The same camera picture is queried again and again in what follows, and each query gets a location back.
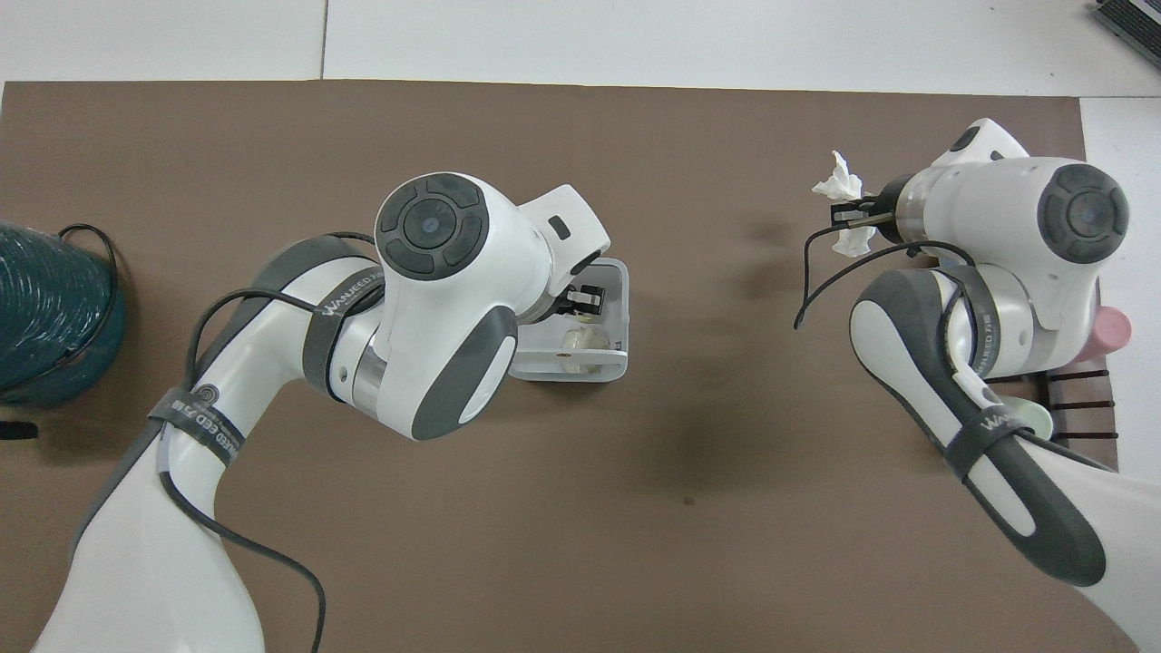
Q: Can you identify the white tissue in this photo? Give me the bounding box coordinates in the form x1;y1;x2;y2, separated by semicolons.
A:
811;150;879;259

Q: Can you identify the crumpled beige paper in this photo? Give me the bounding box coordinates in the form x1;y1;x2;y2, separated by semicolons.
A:
560;325;611;375

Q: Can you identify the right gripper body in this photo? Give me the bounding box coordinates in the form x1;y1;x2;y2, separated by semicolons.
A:
861;173;912;245

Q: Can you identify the pink cup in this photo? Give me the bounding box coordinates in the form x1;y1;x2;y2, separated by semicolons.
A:
1092;304;1134;356

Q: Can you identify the dark teal bin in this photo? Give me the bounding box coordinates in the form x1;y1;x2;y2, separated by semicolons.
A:
0;220;128;408

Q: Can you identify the white plastic bin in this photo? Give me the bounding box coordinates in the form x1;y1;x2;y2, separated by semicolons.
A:
506;258;632;383

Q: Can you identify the dark slatted rack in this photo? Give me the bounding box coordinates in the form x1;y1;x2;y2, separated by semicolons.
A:
987;357;1118;447

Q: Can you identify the dark grey ribbed device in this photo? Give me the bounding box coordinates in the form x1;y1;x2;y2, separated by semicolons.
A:
1092;0;1161;66

